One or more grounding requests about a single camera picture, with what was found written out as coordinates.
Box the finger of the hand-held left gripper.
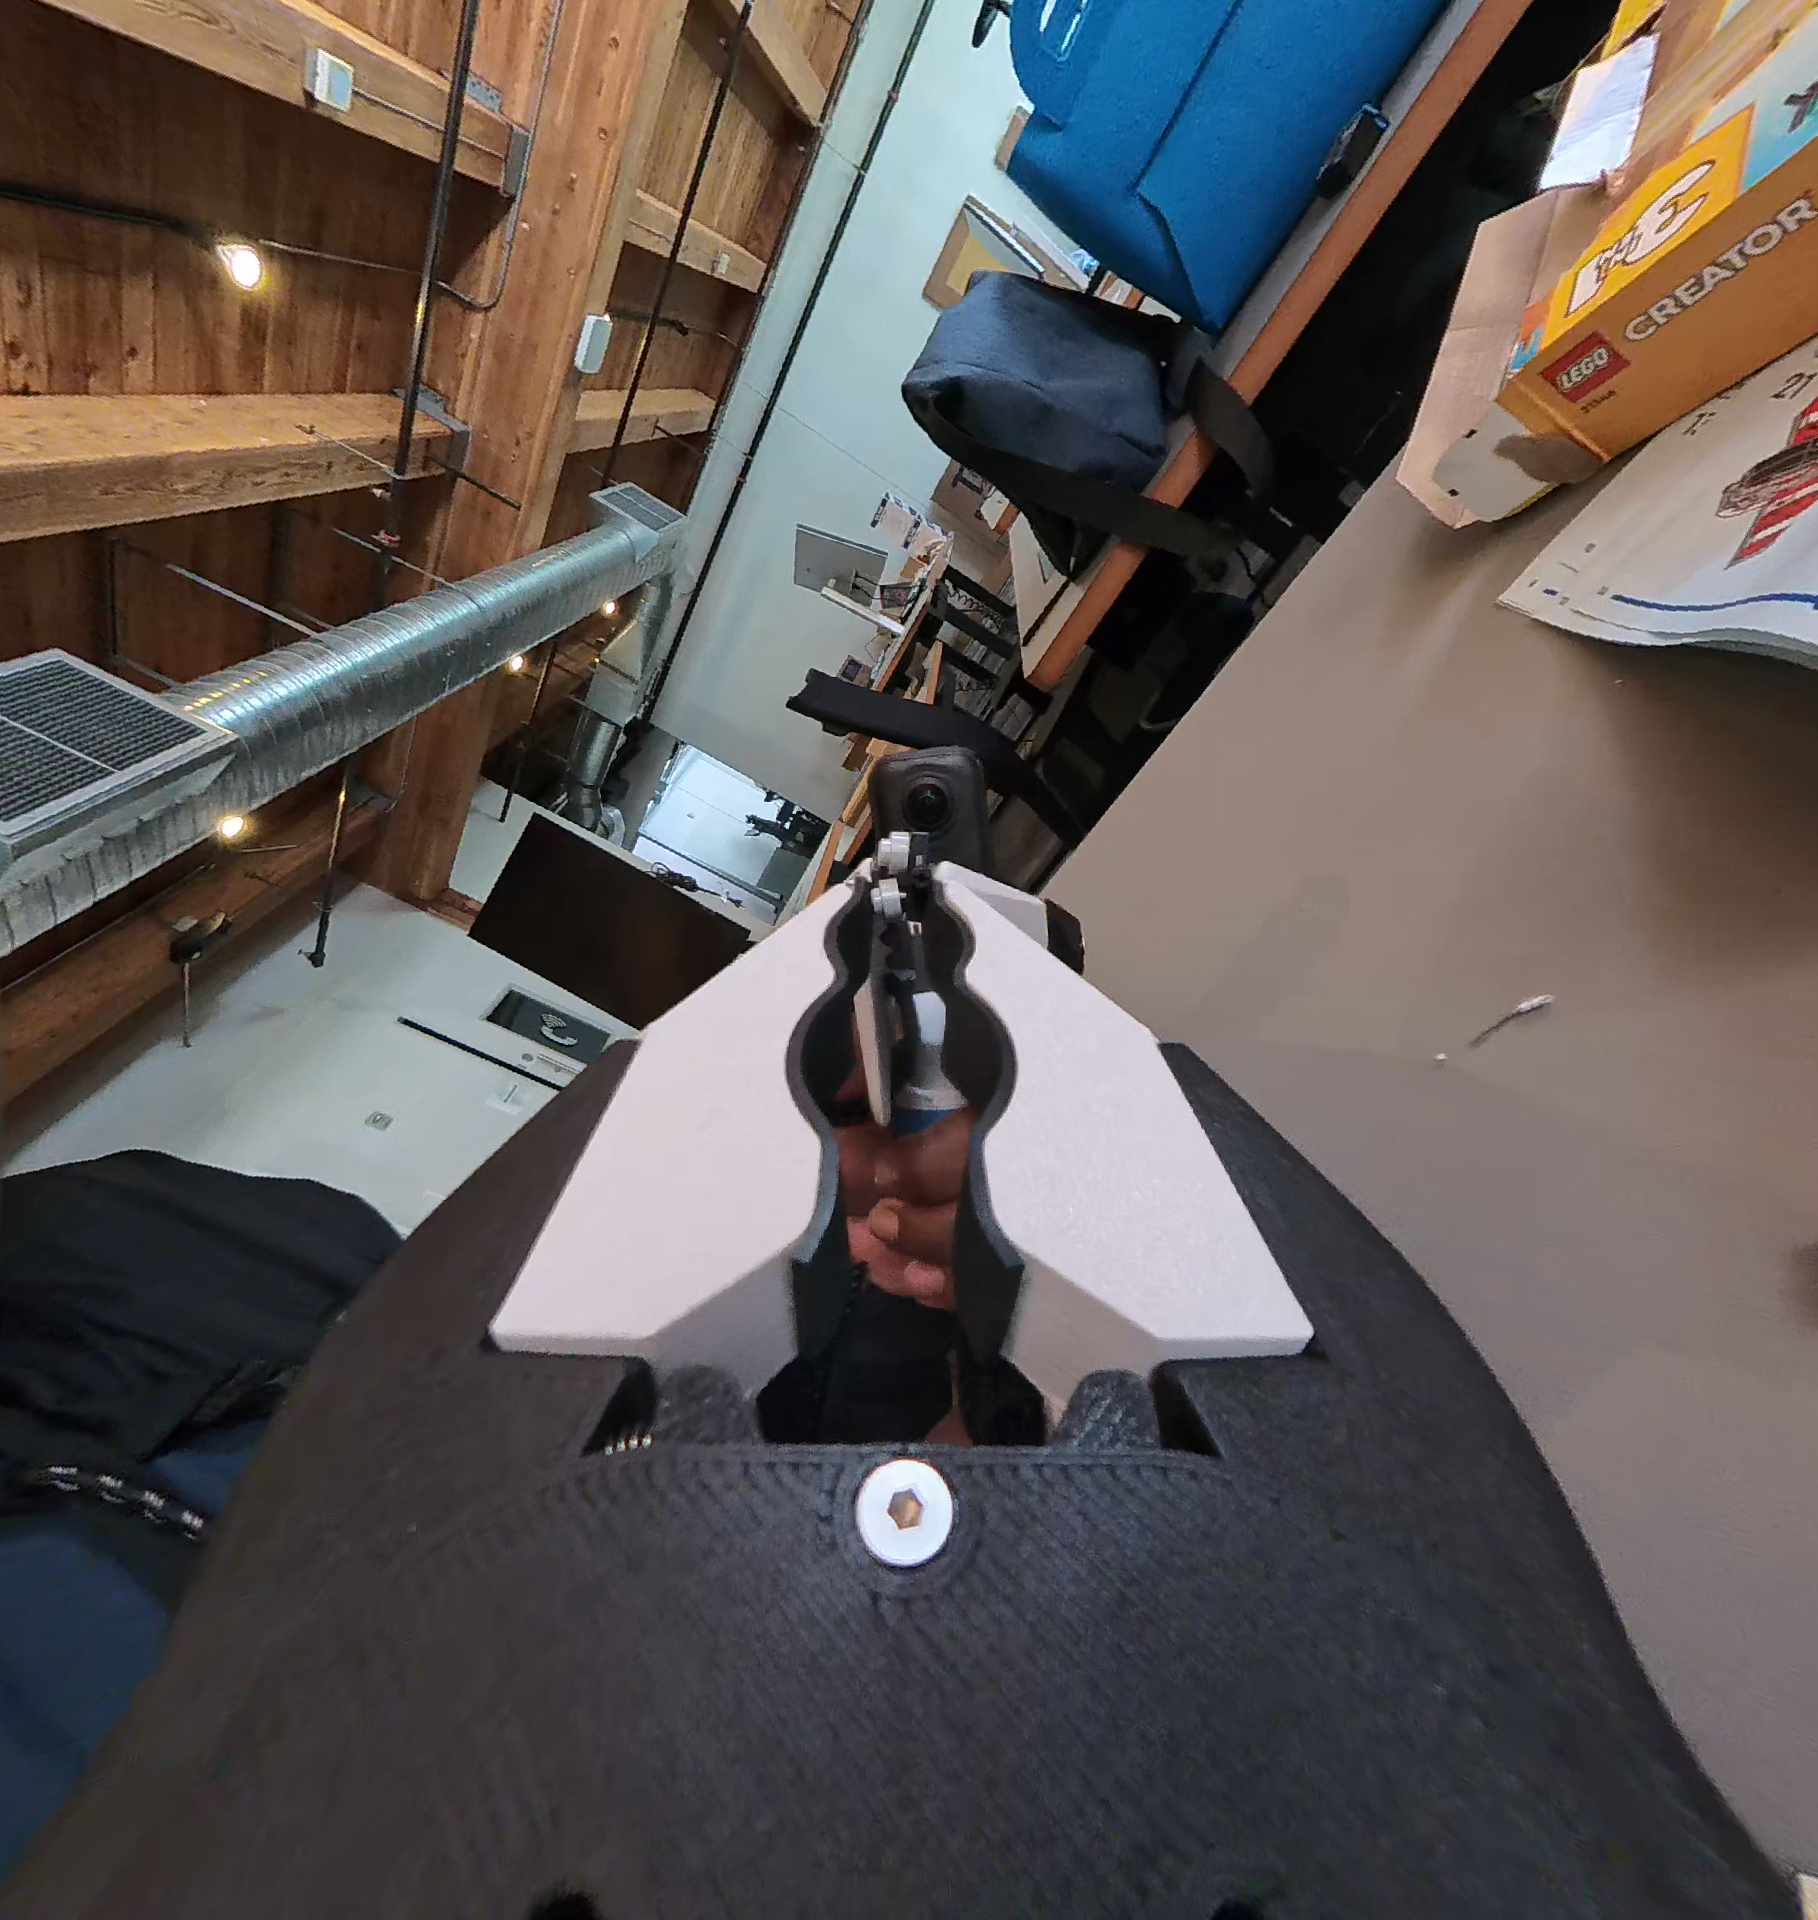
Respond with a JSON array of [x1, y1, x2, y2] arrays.
[[852, 958, 913, 1134], [980, 873, 1057, 969]]

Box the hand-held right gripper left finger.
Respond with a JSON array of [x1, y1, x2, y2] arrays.
[[486, 873, 881, 1383]]

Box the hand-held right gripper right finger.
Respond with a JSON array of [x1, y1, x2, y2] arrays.
[[922, 868, 1314, 1396]]

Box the navy shoulder bag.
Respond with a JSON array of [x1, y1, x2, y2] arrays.
[[900, 270, 1278, 581]]

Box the grey desk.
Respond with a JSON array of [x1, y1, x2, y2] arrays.
[[1040, 437, 1818, 1900]]

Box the person's left hand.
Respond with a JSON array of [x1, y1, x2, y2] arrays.
[[832, 1114, 976, 1311]]

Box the black chair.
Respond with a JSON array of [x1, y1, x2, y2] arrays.
[[785, 669, 1090, 849]]

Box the wood edged table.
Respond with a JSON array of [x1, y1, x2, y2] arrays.
[[1004, 0, 1541, 694]]

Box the black panel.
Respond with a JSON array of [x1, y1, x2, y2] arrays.
[[465, 811, 756, 1035]]

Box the black jacket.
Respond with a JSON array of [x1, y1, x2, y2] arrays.
[[0, 1147, 408, 1518]]

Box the blue fabric bag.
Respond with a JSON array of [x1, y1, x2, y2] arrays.
[[1004, 0, 1456, 335]]

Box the instruction booklet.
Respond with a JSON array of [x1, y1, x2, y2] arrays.
[[1497, 299, 1818, 685]]

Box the metal vent grille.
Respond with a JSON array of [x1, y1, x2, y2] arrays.
[[0, 647, 239, 875]]

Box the blue shirt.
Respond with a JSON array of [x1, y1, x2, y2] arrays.
[[0, 1409, 271, 1920]]

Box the yellow toy set box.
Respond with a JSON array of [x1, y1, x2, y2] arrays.
[[1396, 0, 1818, 530]]

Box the small wire scrap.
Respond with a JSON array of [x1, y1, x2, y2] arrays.
[[1434, 993, 1558, 1060]]

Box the silver air duct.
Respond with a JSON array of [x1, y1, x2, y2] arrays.
[[0, 485, 689, 961]]

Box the black dotted lanyard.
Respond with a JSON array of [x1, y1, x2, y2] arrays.
[[17, 1461, 214, 1547]]

